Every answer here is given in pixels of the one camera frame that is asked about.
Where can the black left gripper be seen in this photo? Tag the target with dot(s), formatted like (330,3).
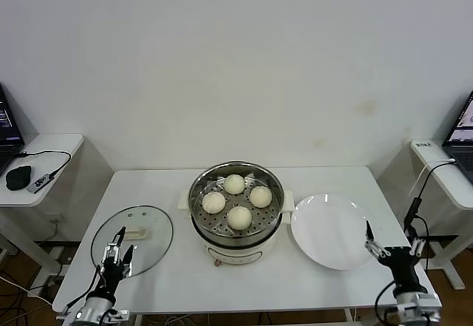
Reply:
(112,274)

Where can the black computer mouse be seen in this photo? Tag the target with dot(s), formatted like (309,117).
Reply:
(18,178)

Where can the white steamed baozi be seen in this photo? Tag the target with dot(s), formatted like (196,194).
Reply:
(261,196)
(234,184)
(239,218)
(213,203)

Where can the white side desk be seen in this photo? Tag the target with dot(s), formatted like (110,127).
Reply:
(66,145)
(454,193)

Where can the round glass pot lid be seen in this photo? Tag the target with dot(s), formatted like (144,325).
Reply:
(155,230)

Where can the cream electric cooker pot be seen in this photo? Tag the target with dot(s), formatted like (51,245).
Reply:
(240,254)

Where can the grey usb hub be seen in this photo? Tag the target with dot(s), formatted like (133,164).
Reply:
(41,183)

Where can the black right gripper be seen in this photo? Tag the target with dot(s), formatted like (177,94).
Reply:
(403,263)

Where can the black open laptop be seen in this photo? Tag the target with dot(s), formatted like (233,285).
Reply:
(7,126)
(462,152)

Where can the perforated steel steamer basket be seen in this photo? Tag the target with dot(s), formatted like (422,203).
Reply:
(266,217)

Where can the round white plate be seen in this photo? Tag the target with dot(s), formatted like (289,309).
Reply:
(325,230)

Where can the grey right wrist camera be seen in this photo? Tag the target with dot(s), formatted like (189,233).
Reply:
(428,305)

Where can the small white desk label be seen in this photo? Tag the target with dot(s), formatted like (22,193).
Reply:
(423,145)

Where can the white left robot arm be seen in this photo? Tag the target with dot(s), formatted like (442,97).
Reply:
(94,304)

